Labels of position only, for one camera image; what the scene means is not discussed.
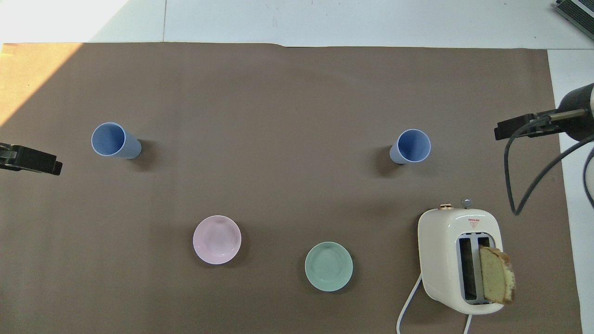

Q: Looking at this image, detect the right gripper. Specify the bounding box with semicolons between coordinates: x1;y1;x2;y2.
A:
549;83;594;142

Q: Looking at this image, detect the grey metal device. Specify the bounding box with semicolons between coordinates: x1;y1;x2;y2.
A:
554;0;594;34

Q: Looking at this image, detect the blue plastic cup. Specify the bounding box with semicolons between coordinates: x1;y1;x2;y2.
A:
389;128;432;165
90;122;142;160

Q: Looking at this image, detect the slice of bread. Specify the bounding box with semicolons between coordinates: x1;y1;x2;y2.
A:
478;245;516;306

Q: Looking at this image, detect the cream white toaster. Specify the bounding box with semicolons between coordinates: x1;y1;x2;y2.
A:
417;198;504;315

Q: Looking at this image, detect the green bowl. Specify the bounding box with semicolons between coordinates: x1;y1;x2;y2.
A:
304;241;354;293

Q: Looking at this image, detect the pink bowl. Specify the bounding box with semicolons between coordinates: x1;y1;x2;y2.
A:
193;215;242;265

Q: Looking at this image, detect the black cable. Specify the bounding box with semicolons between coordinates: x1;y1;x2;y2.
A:
504;116;594;217
583;148;594;208

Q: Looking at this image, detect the white toaster cord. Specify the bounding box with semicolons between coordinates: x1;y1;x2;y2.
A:
396;272;474;334

